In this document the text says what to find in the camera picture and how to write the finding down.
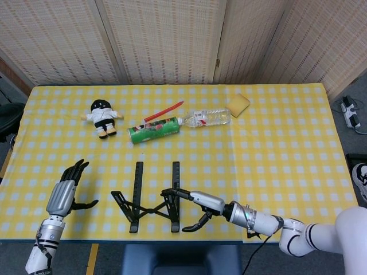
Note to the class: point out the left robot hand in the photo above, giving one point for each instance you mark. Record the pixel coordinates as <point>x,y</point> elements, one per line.
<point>60,197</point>

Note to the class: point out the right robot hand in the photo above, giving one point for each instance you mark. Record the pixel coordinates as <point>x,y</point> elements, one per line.
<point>210,203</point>

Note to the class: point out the black folding stand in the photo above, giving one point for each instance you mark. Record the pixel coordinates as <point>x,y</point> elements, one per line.
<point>139,183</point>

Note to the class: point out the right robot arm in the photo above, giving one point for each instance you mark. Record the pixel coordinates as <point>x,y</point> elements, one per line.
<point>315,232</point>

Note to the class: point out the yellow checkered tablecloth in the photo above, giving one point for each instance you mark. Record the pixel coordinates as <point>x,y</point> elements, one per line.
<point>272,157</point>

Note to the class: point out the yellow floor tape strip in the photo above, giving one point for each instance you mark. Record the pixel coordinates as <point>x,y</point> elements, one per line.
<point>92,259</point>

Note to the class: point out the clear plastic water bottle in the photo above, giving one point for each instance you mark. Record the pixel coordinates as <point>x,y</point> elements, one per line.
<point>209,117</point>

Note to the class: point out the plush doll white shirt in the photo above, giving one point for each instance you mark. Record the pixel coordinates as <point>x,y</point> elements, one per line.
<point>101,116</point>

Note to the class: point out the green chip can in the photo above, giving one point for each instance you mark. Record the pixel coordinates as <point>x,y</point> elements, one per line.
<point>152,130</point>

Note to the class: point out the black round stool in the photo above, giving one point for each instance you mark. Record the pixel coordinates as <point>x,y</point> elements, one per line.
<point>10,117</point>

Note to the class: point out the yellow sponge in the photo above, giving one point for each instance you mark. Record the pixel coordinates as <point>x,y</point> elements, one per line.
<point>237,106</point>

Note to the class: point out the red stick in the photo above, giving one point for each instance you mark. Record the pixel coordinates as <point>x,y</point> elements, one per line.
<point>164,111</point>

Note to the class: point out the brass screen hinge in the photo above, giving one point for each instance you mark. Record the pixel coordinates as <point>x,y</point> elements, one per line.
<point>217,63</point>

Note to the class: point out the white black sneaker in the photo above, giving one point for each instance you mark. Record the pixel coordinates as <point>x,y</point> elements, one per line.
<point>360,180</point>

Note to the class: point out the white power strip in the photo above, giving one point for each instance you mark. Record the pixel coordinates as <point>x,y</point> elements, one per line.
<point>350,113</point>

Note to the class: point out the woven folding screen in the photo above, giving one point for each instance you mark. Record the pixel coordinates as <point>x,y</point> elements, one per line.
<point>163,40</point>

